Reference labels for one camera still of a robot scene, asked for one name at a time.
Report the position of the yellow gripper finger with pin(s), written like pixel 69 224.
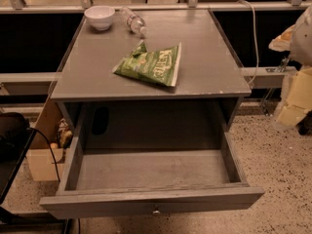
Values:
pixel 298 101
pixel 282 42

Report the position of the green jalapeno chip bag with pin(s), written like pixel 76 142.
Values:
pixel 158 67

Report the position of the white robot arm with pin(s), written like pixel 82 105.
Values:
pixel 297 39

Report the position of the grey open top drawer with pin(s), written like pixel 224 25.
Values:
pixel 133 157

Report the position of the clear plastic water bottle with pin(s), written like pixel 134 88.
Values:
pixel 134 22

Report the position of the grey wooden cabinet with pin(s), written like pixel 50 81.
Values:
pixel 175 89

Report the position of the white ceramic bowl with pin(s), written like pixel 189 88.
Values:
pixel 100 17

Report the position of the cardboard box with items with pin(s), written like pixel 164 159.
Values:
pixel 47 153

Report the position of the black chair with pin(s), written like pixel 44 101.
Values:
pixel 15 140

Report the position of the metal frame rail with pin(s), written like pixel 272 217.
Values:
pixel 29 84

